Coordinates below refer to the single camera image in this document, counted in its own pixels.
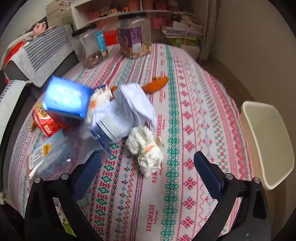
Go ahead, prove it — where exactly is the grey striped sofa cover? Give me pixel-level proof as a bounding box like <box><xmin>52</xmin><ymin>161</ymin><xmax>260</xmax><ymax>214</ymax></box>
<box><xmin>0</xmin><ymin>80</ymin><xmax>31</xmax><ymax>139</ymax></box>
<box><xmin>1</xmin><ymin>24</ymin><xmax>74</xmax><ymax>87</ymax></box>

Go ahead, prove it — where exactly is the long orange peel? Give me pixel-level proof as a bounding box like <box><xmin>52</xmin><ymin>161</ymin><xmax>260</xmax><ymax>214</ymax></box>
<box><xmin>141</xmin><ymin>76</ymin><xmax>169</xmax><ymax>93</ymax></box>

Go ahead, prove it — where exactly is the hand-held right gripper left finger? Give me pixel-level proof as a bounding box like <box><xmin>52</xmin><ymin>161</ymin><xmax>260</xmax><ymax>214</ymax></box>
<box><xmin>24</xmin><ymin>151</ymin><xmax>102</xmax><ymax>241</ymax></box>

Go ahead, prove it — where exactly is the cream plastic trash bin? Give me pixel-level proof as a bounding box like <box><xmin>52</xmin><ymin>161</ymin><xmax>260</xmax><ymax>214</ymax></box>
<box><xmin>240</xmin><ymin>101</ymin><xmax>295</xmax><ymax>190</ymax></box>

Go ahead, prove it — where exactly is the stack of papers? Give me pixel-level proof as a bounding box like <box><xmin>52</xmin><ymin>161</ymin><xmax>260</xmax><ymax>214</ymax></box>
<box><xmin>162</xmin><ymin>14</ymin><xmax>203</xmax><ymax>37</ymax></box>

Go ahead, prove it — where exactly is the clear jar with blue label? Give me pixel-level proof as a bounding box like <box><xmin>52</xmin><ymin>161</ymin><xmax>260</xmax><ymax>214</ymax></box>
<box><xmin>72</xmin><ymin>30</ymin><xmax>110</xmax><ymax>69</ymax></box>

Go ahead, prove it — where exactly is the clear jar with purple label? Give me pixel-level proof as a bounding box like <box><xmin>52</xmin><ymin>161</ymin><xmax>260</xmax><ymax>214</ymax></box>
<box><xmin>117</xmin><ymin>17</ymin><xmax>153</xmax><ymax>59</ymax></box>

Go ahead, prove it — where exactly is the white tissue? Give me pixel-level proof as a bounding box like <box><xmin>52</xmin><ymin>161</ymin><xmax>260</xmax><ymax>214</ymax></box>
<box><xmin>87</xmin><ymin>85</ymin><xmax>116</xmax><ymax>123</ymax></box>
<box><xmin>126</xmin><ymin>125</ymin><xmax>164</xmax><ymax>178</ymax></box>

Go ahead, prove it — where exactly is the orange red cushion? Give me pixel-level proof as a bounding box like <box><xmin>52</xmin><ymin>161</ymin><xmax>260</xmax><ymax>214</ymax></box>
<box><xmin>5</xmin><ymin>39</ymin><xmax>26</xmax><ymax>65</ymax></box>

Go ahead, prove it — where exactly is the green packet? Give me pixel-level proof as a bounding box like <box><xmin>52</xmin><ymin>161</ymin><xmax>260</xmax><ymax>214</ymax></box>
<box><xmin>166</xmin><ymin>36</ymin><xmax>200</xmax><ymax>47</ymax></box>

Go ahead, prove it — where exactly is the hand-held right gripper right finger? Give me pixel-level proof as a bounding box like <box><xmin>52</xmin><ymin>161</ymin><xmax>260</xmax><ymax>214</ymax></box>
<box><xmin>194</xmin><ymin>151</ymin><xmax>272</xmax><ymax>241</ymax></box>

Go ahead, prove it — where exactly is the crumpled white paper sheet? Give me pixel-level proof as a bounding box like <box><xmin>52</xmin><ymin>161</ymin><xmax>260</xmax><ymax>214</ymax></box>
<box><xmin>113</xmin><ymin>83</ymin><xmax>158</xmax><ymax>130</ymax></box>

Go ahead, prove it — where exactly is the pink plastic basket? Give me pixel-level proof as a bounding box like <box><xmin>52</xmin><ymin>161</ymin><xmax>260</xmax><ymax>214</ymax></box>
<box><xmin>151</xmin><ymin>17</ymin><xmax>166</xmax><ymax>29</ymax></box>

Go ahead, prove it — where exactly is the clear plastic packet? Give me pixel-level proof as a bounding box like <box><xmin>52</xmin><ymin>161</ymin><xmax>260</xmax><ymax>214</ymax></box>
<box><xmin>84</xmin><ymin>102</ymin><xmax>137</xmax><ymax>151</ymax></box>

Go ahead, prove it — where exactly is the red snack box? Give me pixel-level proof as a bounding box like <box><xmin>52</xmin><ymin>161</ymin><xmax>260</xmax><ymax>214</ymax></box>
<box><xmin>32</xmin><ymin>108</ymin><xmax>70</xmax><ymax>137</ymax></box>

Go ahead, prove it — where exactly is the white shelf unit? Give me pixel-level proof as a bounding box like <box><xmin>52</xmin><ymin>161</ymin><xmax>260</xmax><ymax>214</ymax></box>
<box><xmin>70</xmin><ymin>0</ymin><xmax>208</xmax><ymax>44</ymax></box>

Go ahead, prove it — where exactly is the stack of books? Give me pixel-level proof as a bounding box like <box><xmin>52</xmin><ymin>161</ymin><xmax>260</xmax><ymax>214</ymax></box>
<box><xmin>46</xmin><ymin>0</ymin><xmax>74</xmax><ymax>28</ymax></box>

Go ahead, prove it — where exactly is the beige curtain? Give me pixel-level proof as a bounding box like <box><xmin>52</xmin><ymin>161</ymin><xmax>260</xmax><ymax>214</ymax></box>
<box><xmin>199</xmin><ymin>0</ymin><xmax>222</xmax><ymax>62</ymax></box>

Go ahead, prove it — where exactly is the pink plush toy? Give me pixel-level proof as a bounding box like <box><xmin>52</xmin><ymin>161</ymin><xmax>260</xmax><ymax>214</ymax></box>
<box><xmin>33</xmin><ymin>22</ymin><xmax>48</xmax><ymax>35</ymax></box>

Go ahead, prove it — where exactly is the red cardboard box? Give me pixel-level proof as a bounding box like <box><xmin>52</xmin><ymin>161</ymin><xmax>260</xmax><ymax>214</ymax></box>
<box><xmin>104</xmin><ymin>30</ymin><xmax>119</xmax><ymax>45</ymax></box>

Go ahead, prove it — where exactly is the blue carton box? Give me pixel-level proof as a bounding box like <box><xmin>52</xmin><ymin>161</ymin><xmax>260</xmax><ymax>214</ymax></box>
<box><xmin>43</xmin><ymin>75</ymin><xmax>93</xmax><ymax>120</ymax></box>

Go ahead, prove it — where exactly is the patterned pink tablecloth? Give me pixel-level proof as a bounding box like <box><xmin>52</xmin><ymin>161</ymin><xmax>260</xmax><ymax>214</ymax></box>
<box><xmin>7</xmin><ymin>43</ymin><xmax>255</xmax><ymax>241</ymax></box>

